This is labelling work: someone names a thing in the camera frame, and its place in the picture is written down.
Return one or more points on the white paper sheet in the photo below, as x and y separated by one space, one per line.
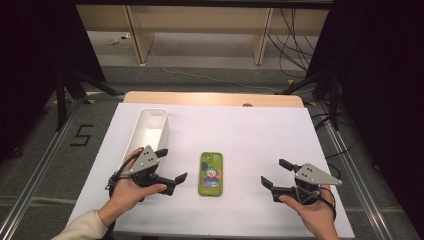
246 133

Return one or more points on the black curtain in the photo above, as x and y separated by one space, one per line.
383 83
33 66

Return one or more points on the white rectangular storage box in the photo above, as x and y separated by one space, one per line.
150 128

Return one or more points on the beige wooden desk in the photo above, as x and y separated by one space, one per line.
200 20

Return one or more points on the person's left hand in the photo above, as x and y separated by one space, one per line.
125 196

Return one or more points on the person's right hand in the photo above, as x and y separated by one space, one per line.
316 216

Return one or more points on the green cartoon phone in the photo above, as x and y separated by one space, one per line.
210 174

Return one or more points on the aluminium floor rail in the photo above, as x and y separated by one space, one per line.
36 176
353 173

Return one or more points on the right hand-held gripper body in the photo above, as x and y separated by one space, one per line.
311 186

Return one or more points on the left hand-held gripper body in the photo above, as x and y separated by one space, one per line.
144 161

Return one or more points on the black tripod stand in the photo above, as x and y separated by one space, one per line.
61 100
333 96

